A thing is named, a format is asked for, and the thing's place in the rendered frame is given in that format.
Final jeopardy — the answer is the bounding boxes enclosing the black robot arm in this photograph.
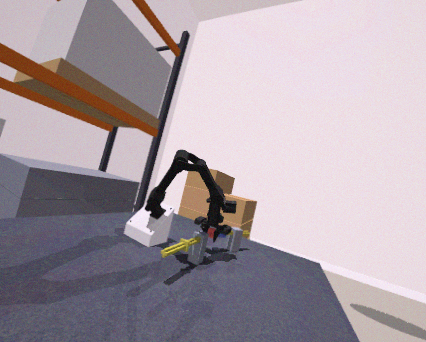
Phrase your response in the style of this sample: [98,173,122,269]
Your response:
[145,149,237,220]

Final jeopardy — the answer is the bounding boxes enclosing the yellow square bar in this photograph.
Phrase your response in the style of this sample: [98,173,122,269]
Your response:
[161,231,209,265]

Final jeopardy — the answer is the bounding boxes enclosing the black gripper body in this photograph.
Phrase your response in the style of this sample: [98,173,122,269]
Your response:
[194,212,232,235]

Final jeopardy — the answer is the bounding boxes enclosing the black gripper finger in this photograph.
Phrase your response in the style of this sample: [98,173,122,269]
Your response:
[200,225,210,233]
[213,231,220,242]

